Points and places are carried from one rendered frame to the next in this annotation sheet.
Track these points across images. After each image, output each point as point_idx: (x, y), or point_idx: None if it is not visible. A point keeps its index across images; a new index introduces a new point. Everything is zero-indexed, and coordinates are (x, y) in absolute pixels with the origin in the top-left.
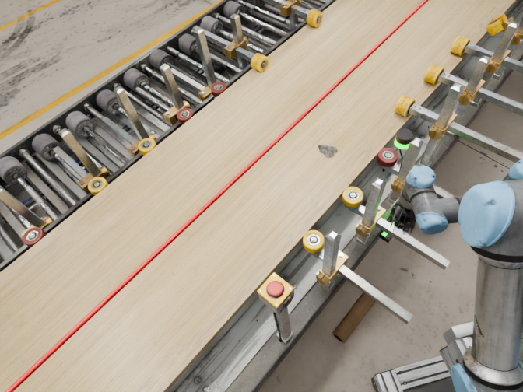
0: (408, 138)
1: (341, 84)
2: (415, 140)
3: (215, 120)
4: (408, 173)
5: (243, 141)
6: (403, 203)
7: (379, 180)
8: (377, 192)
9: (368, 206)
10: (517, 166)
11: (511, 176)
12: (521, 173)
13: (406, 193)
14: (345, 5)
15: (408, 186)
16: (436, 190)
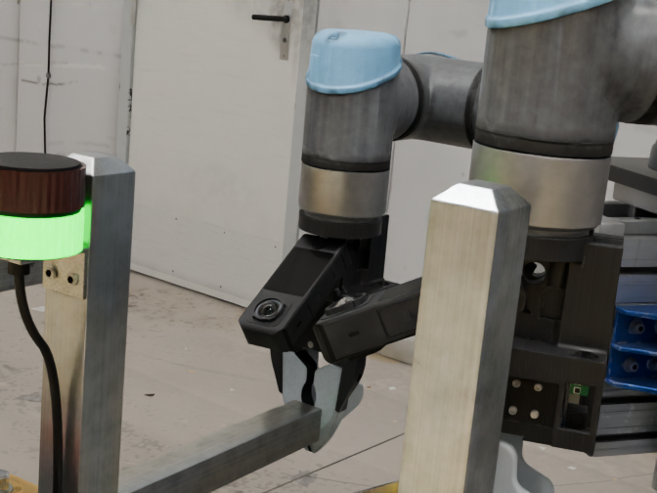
0: (68, 159)
1: None
2: (94, 155)
3: None
4: (120, 424)
5: None
6: (592, 197)
7: (476, 182)
8: (520, 255)
9: (473, 484)
10: (357, 38)
11: (371, 83)
12: (385, 40)
13: (602, 94)
14: None
15: (607, 27)
16: (169, 466)
